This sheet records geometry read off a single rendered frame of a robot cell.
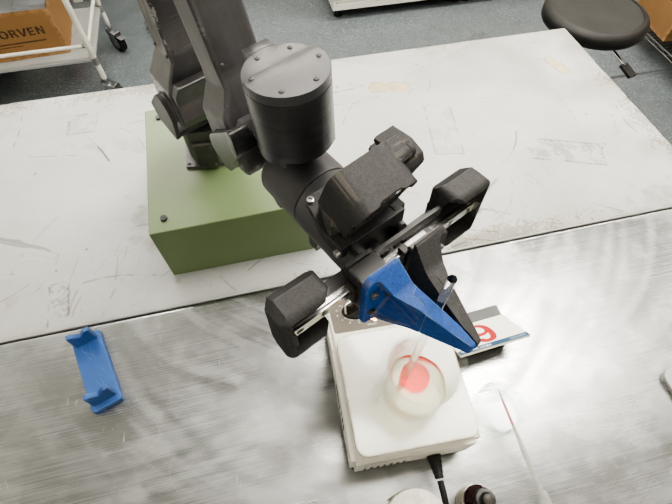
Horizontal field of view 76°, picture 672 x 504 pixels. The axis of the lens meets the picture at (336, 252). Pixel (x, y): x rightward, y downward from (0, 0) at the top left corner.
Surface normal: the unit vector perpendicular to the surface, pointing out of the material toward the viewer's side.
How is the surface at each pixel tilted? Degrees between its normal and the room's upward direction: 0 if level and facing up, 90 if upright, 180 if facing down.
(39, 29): 91
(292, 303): 1
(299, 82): 3
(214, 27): 73
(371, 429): 0
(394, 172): 21
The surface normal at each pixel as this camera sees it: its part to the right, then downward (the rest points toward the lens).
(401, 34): 0.01, -0.54
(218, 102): -0.79, 0.13
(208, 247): 0.23, 0.82
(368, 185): 0.21, -0.25
